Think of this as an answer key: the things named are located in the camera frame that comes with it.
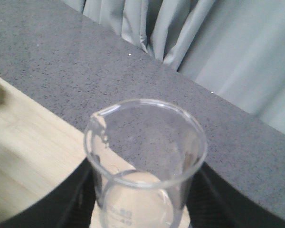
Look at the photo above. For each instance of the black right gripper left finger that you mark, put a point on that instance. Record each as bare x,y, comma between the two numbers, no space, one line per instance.
70,205

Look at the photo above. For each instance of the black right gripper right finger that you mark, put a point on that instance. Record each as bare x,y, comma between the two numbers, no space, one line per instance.
214,203

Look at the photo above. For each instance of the clear glass beaker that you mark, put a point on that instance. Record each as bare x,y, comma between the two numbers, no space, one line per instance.
144,154

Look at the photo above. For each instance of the light wooden cutting board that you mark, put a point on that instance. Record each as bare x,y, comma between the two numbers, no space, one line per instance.
38,150

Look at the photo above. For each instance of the grey curtain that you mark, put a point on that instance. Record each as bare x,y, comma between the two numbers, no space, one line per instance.
234,48

